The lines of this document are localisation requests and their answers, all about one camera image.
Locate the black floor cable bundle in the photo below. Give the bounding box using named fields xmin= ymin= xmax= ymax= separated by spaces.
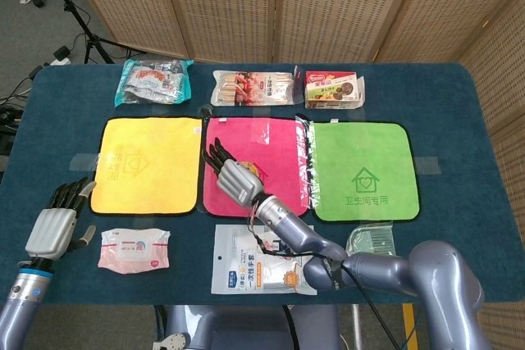
xmin=0 ymin=65 xmax=46 ymax=154

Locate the black tripod stand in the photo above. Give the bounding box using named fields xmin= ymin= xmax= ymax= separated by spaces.
xmin=39 ymin=0 xmax=135 ymax=65

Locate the dark blue table cover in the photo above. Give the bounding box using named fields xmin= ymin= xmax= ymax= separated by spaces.
xmin=0 ymin=62 xmax=525 ymax=307

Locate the green microfiber cloth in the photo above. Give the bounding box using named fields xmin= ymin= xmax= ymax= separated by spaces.
xmin=308 ymin=120 xmax=421 ymax=223

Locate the small round tin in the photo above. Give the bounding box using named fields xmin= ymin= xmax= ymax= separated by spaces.
xmin=241 ymin=161 xmax=267 ymax=183

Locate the pink microfiber cloth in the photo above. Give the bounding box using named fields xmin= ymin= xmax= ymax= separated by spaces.
xmin=202 ymin=116 xmax=309 ymax=219

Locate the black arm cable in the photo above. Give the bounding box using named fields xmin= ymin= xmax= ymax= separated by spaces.
xmin=326 ymin=257 xmax=403 ymax=350

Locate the teal snack bag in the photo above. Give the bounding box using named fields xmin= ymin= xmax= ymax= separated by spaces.
xmin=113 ymin=58 xmax=194 ymax=108

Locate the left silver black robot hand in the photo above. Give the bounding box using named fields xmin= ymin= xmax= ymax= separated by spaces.
xmin=25 ymin=176 xmax=98 ymax=261

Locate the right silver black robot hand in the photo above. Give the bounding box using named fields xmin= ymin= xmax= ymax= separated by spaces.
xmin=203 ymin=138 xmax=267 ymax=207

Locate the disposable gloves packet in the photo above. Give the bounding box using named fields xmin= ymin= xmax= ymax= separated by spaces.
xmin=210 ymin=224 xmax=319 ymax=297

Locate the yellow microfiber cloth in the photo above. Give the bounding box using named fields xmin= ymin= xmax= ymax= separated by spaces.
xmin=89 ymin=116 xmax=203 ymax=216

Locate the clear tape piece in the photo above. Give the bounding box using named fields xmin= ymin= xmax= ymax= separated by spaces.
xmin=413 ymin=156 xmax=442 ymax=175
xmin=68 ymin=152 xmax=102 ymax=171

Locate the pink wet wipes pack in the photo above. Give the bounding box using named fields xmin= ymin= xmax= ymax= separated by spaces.
xmin=97 ymin=226 xmax=171 ymax=275

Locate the clear sausage pack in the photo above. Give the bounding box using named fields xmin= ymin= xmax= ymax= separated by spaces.
xmin=210 ymin=70 xmax=297 ymax=107

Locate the mint green dustpan set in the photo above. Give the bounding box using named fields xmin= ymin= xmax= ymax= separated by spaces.
xmin=345 ymin=221 xmax=397 ymax=257

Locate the red green chocolate box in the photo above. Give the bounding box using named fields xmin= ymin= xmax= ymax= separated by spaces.
xmin=304 ymin=70 xmax=366 ymax=111

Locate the perforated wooden folding screen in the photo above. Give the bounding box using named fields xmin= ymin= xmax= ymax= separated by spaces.
xmin=61 ymin=0 xmax=525 ymax=350

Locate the grey robot torso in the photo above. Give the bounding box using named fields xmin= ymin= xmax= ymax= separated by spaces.
xmin=153 ymin=304 xmax=341 ymax=350

